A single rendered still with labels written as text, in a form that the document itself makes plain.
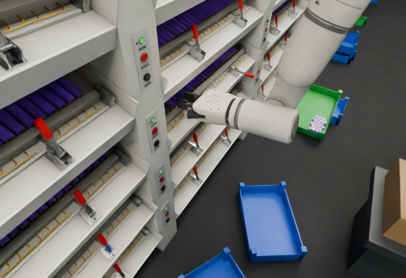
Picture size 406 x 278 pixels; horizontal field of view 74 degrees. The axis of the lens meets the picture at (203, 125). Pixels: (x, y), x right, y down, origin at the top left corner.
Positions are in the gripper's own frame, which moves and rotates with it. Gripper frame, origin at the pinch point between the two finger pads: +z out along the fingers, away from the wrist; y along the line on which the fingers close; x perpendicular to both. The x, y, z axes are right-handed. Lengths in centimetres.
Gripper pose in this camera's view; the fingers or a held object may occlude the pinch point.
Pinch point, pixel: (186, 100)
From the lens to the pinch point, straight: 79.1
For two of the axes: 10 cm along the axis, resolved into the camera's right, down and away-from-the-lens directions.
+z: -8.4, -2.4, 4.9
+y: -5.3, 5.7, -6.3
